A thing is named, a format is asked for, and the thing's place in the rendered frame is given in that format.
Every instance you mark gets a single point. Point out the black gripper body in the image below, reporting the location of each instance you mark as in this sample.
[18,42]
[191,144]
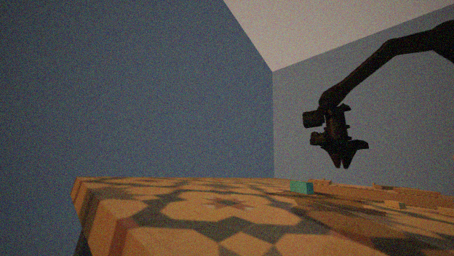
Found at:
[337,135]

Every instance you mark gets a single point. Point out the green rectangular block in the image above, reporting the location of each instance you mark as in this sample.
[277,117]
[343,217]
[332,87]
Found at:
[302,187]

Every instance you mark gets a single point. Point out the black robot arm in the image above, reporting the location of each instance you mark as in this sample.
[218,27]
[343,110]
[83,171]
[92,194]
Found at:
[439,39]

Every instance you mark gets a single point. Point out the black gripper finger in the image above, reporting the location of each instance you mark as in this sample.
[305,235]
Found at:
[347,155]
[335,152]

